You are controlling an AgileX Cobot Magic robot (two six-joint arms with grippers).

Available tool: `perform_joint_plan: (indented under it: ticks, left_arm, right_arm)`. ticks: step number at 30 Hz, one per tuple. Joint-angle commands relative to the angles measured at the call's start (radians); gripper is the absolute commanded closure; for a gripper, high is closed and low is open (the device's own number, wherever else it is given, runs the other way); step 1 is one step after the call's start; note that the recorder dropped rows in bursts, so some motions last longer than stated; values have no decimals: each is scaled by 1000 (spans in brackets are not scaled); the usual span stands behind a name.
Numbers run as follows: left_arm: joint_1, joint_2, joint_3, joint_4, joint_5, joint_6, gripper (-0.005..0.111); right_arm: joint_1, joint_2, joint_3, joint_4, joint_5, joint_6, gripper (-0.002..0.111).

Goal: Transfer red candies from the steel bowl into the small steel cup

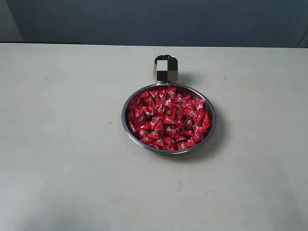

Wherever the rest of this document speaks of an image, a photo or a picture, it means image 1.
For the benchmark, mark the pile of red candies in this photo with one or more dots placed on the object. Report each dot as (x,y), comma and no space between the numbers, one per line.
(168,120)

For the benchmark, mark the round stainless steel bowl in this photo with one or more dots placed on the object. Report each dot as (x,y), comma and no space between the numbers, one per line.
(127,125)

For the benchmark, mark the shiny steel cup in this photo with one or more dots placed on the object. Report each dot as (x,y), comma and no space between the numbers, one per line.
(166,69)

